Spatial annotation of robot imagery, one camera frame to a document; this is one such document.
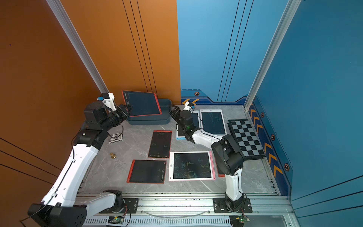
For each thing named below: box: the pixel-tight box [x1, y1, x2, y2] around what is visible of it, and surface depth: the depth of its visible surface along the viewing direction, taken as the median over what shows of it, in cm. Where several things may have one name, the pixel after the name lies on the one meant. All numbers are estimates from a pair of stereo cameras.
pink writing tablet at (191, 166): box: [168, 150, 217, 182], surface depth 88 cm
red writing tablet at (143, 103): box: [121, 89, 163, 117], surface depth 85 cm
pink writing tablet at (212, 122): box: [199, 109, 227, 139], surface depth 114 cm
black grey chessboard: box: [227, 118, 267, 161], surface depth 102 cm
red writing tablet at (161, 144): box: [147, 130, 173, 159], surface depth 99 cm
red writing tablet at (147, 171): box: [126, 159, 167, 184], surface depth 88 cm
